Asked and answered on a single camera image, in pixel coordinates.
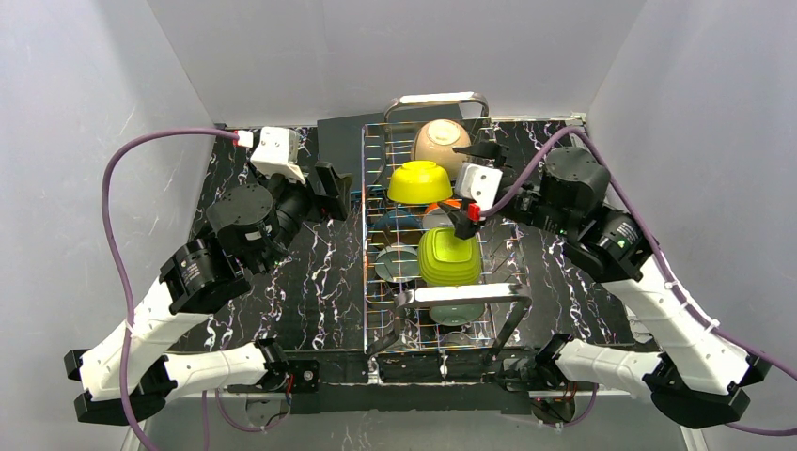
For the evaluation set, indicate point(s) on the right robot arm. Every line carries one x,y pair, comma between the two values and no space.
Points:
697,376

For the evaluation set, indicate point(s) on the lime green square bowl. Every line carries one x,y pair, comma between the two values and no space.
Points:
445,260

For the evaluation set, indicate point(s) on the dark grey network switch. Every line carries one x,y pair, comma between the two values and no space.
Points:
340,138

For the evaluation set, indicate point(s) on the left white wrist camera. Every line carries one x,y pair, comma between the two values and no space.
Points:
275,152

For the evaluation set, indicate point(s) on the dark blue gold bowl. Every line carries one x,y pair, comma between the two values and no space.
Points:
396,227

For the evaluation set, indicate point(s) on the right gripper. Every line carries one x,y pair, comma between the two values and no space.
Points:
525,207

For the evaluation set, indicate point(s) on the teal speckled bowl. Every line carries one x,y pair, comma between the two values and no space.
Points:
397,263

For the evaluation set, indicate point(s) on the light green bowl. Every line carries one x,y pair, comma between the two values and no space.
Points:
457,315

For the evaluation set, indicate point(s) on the orange bowl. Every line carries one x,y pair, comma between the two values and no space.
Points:
435,216

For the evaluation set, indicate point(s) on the beige cream bowl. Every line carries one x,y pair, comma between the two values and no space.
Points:
436,141

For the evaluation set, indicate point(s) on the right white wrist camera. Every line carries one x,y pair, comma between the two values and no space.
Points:
477,186

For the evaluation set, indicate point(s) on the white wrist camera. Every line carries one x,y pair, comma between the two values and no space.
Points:
477,186
275,152

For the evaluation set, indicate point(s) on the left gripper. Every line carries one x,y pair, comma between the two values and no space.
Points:
321,189

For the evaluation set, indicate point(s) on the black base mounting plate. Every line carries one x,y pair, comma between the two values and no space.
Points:
458,380

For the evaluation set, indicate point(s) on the yellow rimmed bowl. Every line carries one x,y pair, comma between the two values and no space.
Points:
419,182

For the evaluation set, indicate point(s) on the steel wire dish rack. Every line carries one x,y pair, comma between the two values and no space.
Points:
397,315

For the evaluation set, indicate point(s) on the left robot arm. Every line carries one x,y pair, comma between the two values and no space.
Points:
133,373

